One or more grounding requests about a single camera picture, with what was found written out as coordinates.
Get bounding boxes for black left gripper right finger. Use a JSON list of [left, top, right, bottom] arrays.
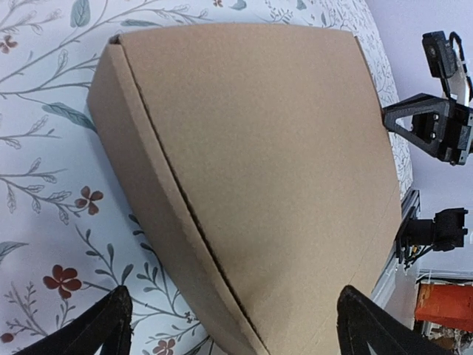
[[336, 285, 456, 355]]

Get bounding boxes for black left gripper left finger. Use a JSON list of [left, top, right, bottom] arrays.
[[18, 285, 132, 355]]

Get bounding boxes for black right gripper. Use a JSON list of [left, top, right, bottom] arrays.
[[382, 94, 472, 166]]

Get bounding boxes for brown cardboard box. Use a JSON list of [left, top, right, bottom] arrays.
[[87, 24, 401, 354]]

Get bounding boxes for orange object in background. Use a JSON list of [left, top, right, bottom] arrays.
[[415, 284, 472, 332]]

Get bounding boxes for floral patterned table mat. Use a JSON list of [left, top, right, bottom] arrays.
[[1, 1, 398, 354]]

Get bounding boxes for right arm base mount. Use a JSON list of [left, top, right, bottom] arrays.
[[400, 208, 469, 270]]

